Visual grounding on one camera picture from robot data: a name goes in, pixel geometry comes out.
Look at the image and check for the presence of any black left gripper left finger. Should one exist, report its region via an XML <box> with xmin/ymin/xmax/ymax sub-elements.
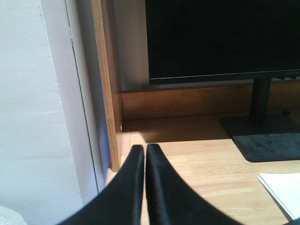
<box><xmin>60</xmin><ymin>145</ymin><xmax>144</xmax><ymax>225</ymax></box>

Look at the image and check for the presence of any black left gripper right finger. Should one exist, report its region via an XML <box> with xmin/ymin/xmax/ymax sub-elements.
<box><xmin>146</xmin><ymin>144</ymin><xmax>232</xmax><ymax>225</ymax></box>

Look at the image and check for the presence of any white paper sheet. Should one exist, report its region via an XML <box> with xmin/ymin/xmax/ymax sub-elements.
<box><xmin>258</xmin><ymin>172</ymin><xmax>300</xmax><ymax>220</ymax></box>

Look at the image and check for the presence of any black monitor stand base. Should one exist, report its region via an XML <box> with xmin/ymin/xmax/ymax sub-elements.
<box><xmin>221</xmin><ymin>78</ymin><xmax>300</xmax><ymax>163</ymax></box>

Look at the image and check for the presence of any black computer monitor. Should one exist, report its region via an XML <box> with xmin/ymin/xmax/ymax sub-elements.
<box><xmin>145</xmin><ymin>0</ymin><xmax>300</xmax><ymax>84</ymax></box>

